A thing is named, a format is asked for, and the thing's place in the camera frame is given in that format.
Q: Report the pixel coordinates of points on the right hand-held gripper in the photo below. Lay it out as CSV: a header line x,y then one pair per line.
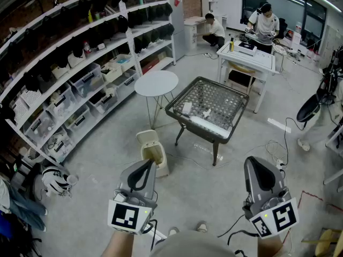
x,y
281,215

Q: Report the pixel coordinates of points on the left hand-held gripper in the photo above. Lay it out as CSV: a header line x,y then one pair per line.
x,y
126,215

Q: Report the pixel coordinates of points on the cream plastic trash bin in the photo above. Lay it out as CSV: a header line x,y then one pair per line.
x,y
163,171

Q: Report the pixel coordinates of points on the small grey rectangular box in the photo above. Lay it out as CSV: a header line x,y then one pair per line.
x,y
187,108

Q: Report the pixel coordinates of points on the white paper scrap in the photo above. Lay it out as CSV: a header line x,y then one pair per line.
x,y
207,113

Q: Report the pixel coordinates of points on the person's left forearm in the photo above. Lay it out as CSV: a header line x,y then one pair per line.
x,y
118,245

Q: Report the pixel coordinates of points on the person's right forearm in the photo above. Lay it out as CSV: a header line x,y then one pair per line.
x,y
269,248

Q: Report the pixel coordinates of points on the white power strip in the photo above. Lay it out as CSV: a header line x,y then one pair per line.
x,y
280,165

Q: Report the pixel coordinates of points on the white flat strip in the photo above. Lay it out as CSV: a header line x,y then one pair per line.
x,y
278,124

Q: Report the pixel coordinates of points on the person's left shoe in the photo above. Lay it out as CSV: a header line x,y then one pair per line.
x,y
173,231

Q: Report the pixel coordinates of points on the person's shoe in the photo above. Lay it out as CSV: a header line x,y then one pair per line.
x,y
173,231
201,227

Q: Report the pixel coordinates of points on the person's right shoe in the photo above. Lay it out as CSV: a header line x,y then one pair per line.
x,y
201,227

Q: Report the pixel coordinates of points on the black frying pan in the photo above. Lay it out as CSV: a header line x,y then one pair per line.
x,y
306,111

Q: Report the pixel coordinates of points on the person's beige shirt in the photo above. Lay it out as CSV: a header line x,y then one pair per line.
x,y
193,245

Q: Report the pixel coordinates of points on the white and black helmet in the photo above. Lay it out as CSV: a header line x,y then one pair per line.
x,y
53,181

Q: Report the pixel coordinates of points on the yellow wooden chair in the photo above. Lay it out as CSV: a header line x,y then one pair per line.
x,y
325,240

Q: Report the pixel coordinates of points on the glass-top woven table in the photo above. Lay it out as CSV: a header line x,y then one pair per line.
x,y
214,95

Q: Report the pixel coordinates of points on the round white side table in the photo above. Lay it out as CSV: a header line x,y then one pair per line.
x,y
155,83

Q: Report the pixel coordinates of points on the wooden chair with black cushion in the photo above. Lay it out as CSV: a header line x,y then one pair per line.
x,y
241,79

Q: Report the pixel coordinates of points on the white plastic basket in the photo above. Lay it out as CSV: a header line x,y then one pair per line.
x,y
76,61
61,72
126,66
113,75

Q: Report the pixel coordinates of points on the red cardboard box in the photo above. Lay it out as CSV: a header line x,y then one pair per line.
x,y
150,68

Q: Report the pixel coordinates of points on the white square table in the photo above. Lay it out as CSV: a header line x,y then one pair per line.
x,y
264,60

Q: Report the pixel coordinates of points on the small brown box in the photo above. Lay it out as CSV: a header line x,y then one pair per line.
x,y
162,56

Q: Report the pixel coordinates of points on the white flat appliance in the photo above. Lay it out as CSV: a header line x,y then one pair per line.
x,y
247,49

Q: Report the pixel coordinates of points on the white metal shelving unit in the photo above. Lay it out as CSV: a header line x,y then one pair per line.
x,y
131,44

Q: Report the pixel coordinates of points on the white perforated basket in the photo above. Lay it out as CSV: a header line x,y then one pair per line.
x,y
20,111
30,98

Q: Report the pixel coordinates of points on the clear bottle with red cap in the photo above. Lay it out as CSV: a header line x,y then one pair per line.
x,y
87,48

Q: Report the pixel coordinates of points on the grey refrigerator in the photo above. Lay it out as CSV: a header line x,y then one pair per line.
x,y
177,31

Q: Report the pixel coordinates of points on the black office chair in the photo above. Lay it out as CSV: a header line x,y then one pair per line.
x,y
282,25

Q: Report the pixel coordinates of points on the white desk with drawers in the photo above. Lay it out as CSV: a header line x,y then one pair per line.
x,y
191,21

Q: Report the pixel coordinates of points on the yellow spray bottle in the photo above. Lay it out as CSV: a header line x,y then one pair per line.
x,y
90,16

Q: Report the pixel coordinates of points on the large dark window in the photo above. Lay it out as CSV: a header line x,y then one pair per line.
x,y
284,7

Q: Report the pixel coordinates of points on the white metal frame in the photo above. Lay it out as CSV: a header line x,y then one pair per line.
x,y
332,177

